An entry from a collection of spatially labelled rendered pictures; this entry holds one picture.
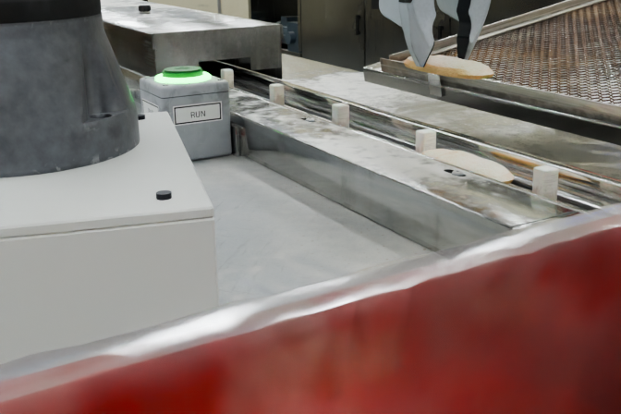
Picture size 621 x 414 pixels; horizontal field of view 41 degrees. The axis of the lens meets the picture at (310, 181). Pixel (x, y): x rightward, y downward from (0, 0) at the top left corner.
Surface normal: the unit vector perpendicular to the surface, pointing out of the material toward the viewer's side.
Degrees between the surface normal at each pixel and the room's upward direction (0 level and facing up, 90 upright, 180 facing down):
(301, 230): 0
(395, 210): 90
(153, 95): 90
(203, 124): 90
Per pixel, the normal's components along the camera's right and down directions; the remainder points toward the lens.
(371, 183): -0.88, 0.15
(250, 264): -0.02, -0.96
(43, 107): 0.49, -0.07
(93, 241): 0.26, 0.26
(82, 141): 0.70, 0.18
